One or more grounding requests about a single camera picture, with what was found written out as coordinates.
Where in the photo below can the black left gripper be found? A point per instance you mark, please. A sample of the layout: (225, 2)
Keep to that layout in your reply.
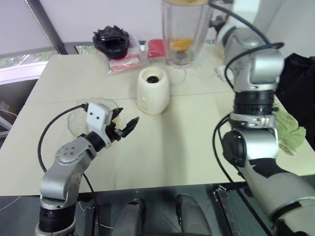
(114, 132)

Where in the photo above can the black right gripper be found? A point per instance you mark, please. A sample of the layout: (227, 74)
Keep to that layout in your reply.
(217, 23)

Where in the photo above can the clear blender jar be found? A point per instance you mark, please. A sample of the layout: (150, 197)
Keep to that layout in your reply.
(184, 22)

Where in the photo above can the orange segment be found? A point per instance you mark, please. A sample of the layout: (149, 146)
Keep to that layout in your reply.
(187, 42)
(176, 45)

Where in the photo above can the cream blender jar lid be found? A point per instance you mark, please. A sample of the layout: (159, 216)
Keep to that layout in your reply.
(187, 2)

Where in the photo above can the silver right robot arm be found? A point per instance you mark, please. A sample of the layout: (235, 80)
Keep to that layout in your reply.
(265, 66)

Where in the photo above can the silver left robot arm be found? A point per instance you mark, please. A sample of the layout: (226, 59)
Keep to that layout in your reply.
(66, 167)

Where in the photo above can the cream blender base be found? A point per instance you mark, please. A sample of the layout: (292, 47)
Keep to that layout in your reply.
(152, 96)

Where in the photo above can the scalloped glass bowl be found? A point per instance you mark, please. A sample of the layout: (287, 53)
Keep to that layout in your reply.
(78, 120)

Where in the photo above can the clear bag with red packets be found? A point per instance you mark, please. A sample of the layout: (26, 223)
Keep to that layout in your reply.
(125, 62)

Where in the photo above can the dark rounded grey shape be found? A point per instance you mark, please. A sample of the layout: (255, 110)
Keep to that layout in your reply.
(129, 218)
(192, 216)

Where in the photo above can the green towel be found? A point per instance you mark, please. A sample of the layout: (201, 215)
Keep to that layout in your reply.
(290, 130)

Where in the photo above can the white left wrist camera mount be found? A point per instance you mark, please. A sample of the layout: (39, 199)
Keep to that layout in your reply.
(98, 118)

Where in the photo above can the black metal table bracket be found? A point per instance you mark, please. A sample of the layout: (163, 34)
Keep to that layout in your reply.
(91, 221)
(226, 211)

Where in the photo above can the black window frame post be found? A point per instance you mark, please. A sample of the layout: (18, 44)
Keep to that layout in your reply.
(45, 24)

